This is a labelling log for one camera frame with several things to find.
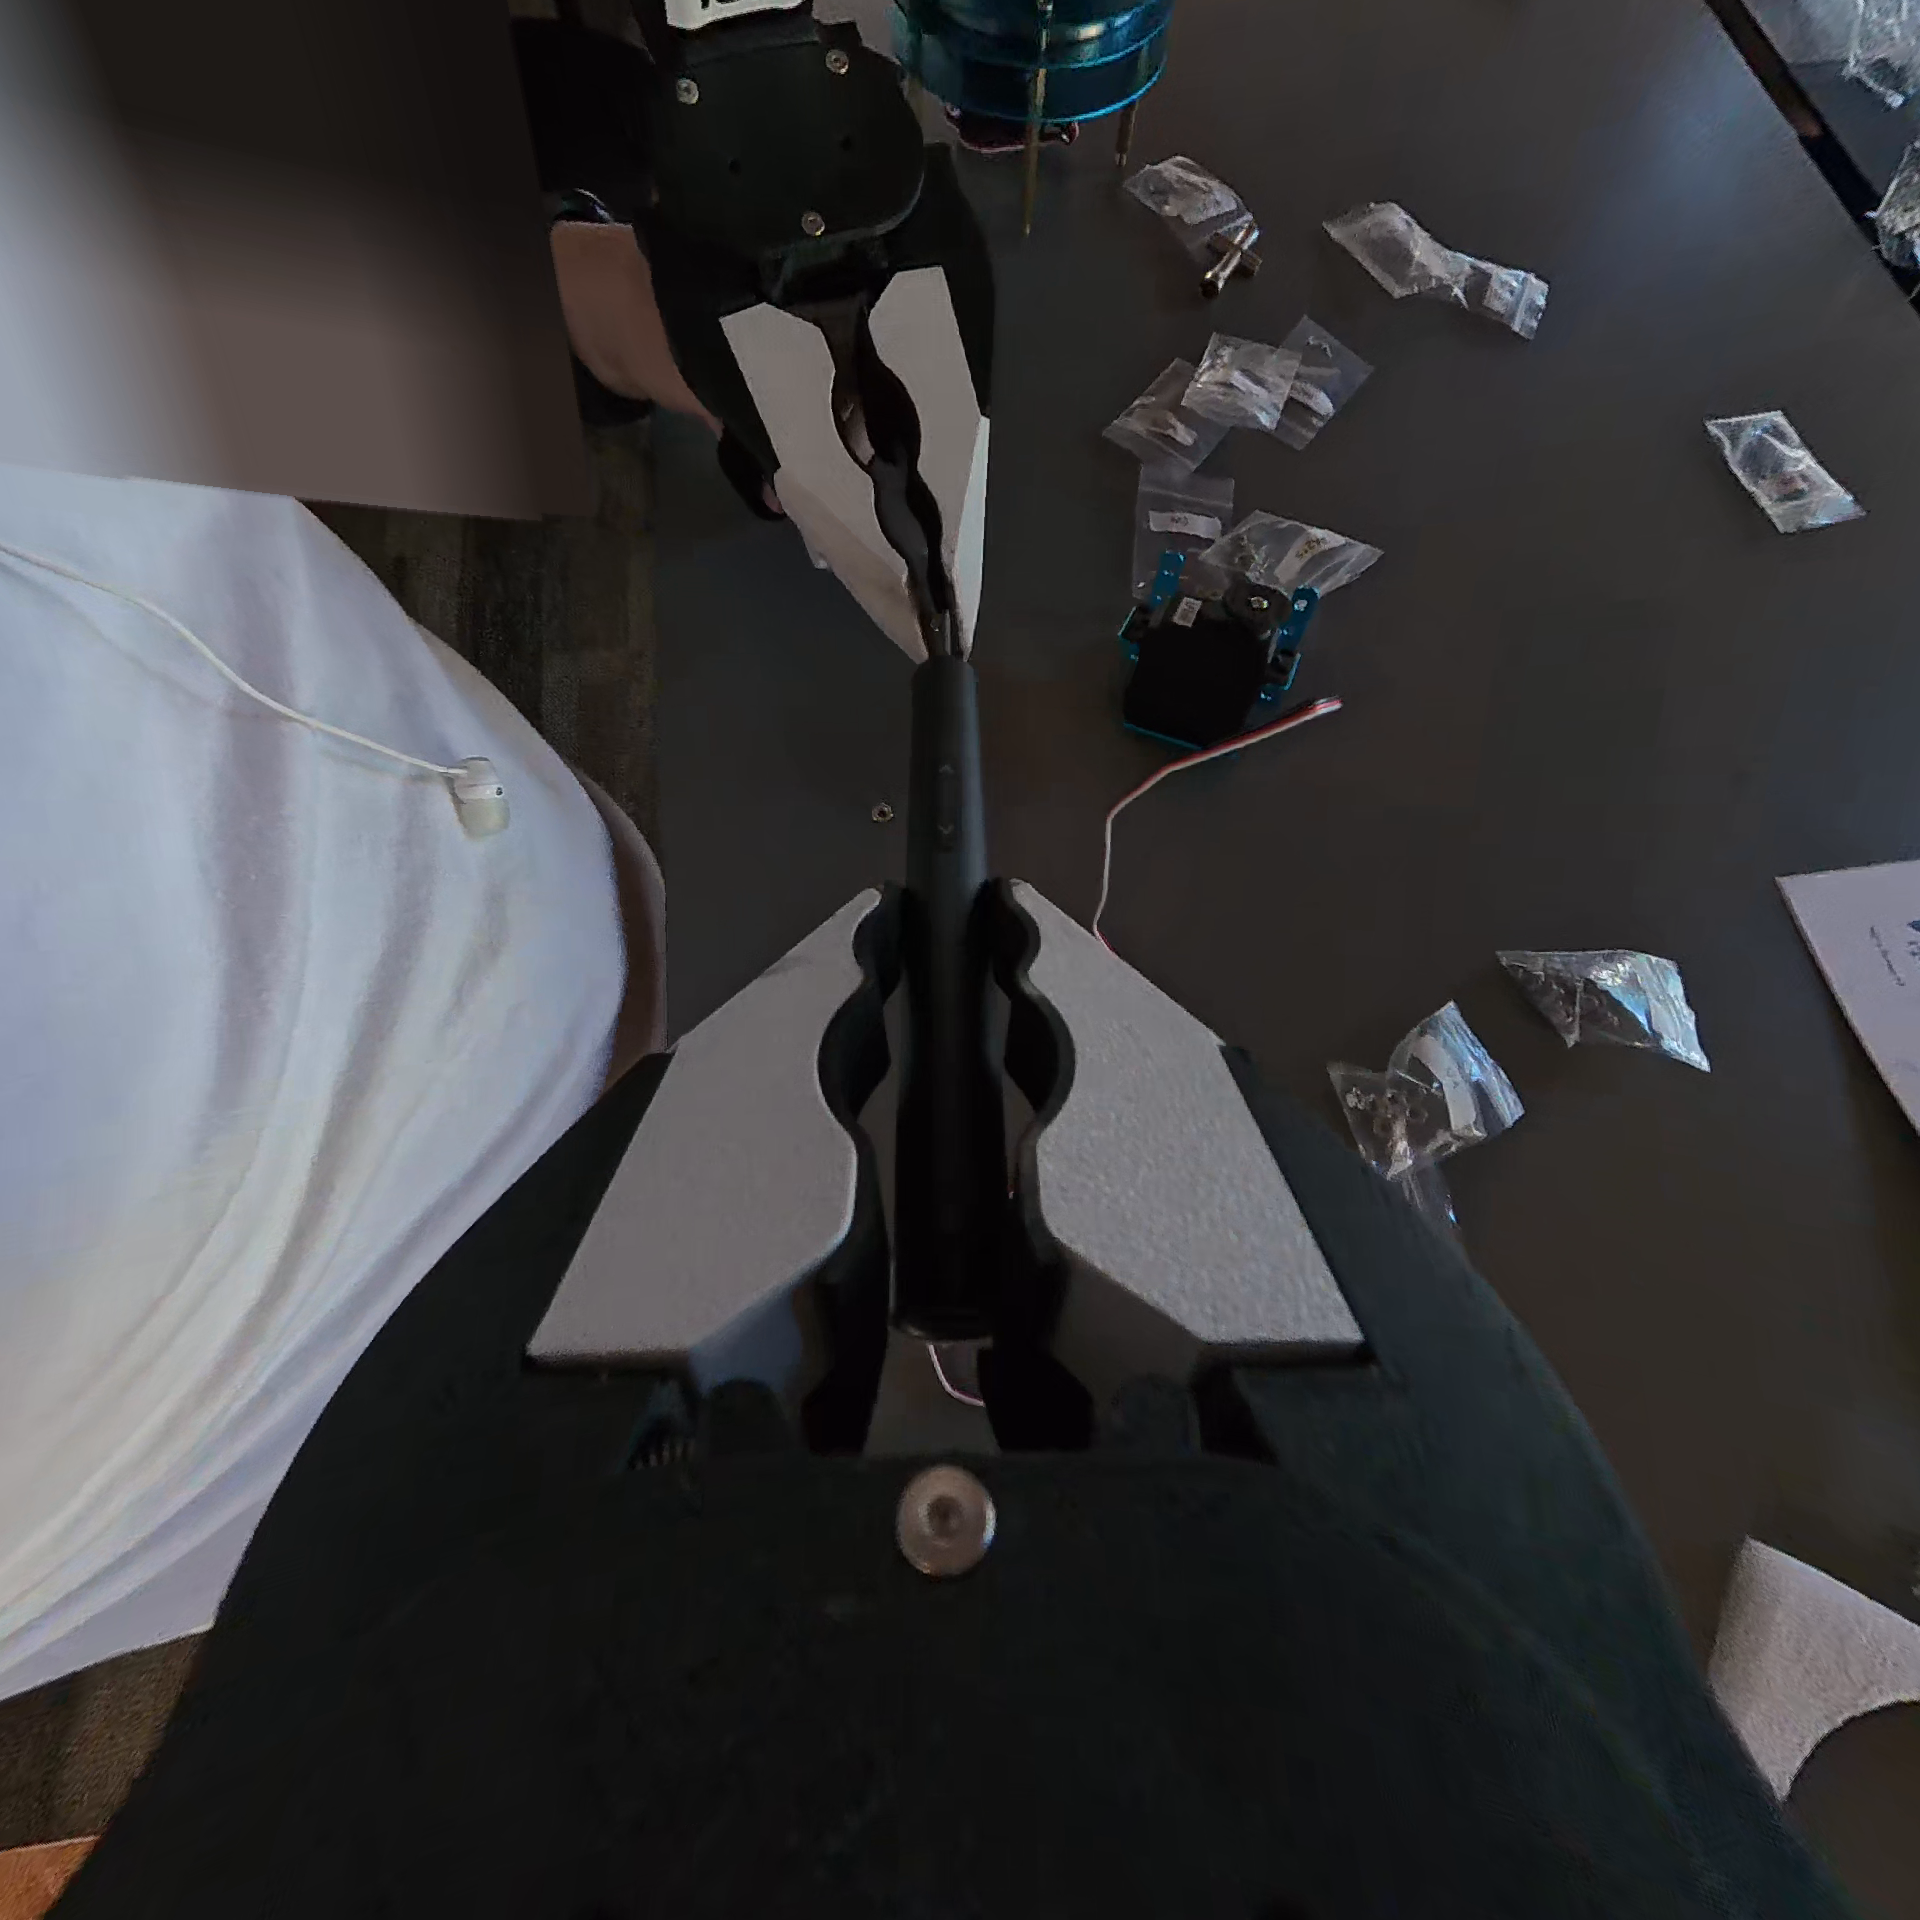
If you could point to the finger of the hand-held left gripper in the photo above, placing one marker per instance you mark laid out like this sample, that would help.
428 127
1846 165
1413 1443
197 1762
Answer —
955 404
797 435

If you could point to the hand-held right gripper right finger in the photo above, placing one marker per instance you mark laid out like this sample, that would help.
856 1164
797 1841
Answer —
1185 1201

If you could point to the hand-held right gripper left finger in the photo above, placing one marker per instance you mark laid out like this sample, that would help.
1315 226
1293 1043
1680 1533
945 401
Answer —
704 1201

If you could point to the black servo motor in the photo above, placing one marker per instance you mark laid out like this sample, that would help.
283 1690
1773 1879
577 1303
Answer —
1193 690

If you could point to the black screwdriver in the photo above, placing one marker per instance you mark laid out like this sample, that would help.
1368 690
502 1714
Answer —
945 901

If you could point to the white square foam frame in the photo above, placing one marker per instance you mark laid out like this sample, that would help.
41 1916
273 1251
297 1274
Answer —
1785 1651

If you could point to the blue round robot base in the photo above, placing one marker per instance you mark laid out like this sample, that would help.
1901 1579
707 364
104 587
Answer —
1021 60

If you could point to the dark brown desk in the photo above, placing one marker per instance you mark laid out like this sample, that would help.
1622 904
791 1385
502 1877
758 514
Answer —
1500 749

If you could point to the person's left hand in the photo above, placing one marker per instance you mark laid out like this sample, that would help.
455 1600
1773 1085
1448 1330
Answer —
616 299

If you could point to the crumpled clear parts bag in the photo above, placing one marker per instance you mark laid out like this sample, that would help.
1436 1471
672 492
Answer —
1425 1096

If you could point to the small silver metal part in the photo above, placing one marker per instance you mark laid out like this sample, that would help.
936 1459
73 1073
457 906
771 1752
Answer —
1232 258

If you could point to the clear bag of screws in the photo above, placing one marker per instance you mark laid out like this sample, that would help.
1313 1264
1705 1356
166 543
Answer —
1606 997

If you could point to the group of small clear bags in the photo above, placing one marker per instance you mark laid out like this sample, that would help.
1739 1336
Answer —
1412 248

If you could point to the white printed instruction manual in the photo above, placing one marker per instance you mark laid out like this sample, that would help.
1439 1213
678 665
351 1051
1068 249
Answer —
1861 960

